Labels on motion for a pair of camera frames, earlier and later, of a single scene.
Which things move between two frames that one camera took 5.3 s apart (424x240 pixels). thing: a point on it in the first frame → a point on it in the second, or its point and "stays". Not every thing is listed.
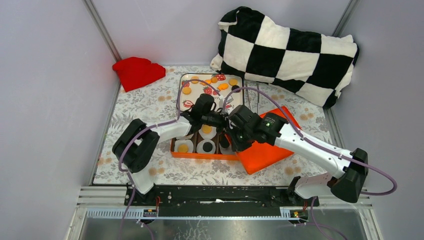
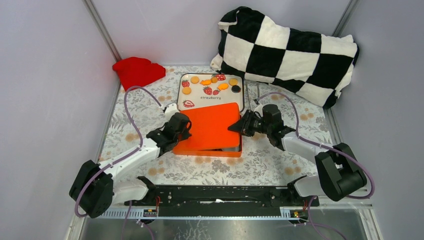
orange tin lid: x=261 y=155 → x=209 y=128
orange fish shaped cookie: x=223 y=86 stays
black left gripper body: x=219 y=120 → x=183 y=136
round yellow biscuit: x=194 y=77 stays
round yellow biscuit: x=233 y=81 stays
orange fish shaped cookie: x=207 y=81 stays
